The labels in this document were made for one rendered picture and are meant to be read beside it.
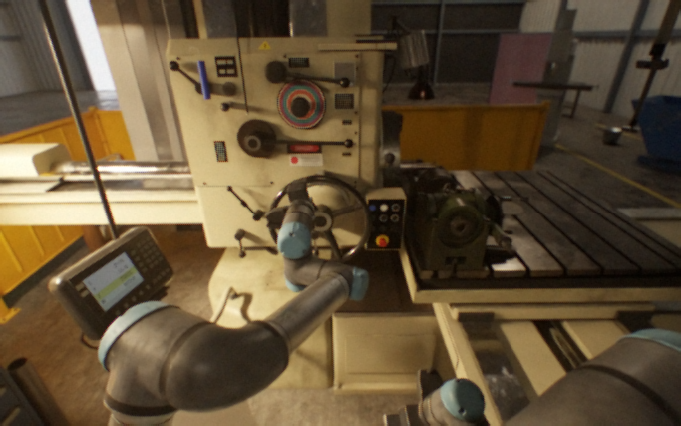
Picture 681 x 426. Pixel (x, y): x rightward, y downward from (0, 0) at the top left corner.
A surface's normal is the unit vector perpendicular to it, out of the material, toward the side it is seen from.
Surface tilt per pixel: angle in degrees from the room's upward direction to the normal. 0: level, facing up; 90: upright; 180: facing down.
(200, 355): 26
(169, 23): 90
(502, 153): 90
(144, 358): 49
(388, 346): 90
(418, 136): 90
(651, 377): 5
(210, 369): 45
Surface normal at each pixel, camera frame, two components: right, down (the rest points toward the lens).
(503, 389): -0.01, -0.89
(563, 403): -0.72, -0.68
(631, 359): -0.20, -0.98
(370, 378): 0.00, 0.46
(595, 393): -0.48, -0.82
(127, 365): -0.31, -0.11
